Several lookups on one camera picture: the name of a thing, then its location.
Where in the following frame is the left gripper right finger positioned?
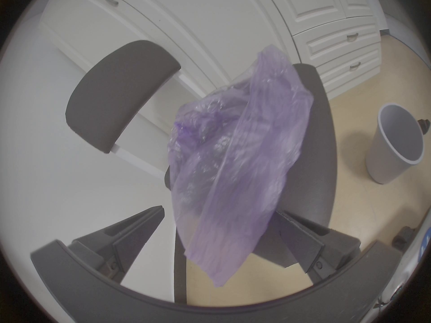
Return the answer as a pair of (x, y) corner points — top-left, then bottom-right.
(273, 210), (361, 284)

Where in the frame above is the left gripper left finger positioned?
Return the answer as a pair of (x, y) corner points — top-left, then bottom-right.
(72, 205), (165, 284)

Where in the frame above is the purple plastic bag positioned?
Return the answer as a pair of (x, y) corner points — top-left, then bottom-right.
(167, 45), (313, 288)

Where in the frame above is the white trash bin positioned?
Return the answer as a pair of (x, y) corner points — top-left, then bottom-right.
(365, 104), (424, 185)

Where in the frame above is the grey and white chair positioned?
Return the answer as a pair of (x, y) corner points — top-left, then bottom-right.
(65, 40), (337, 305)

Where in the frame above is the white wardrobe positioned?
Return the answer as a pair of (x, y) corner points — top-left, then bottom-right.
(39, 0), (388, 140)

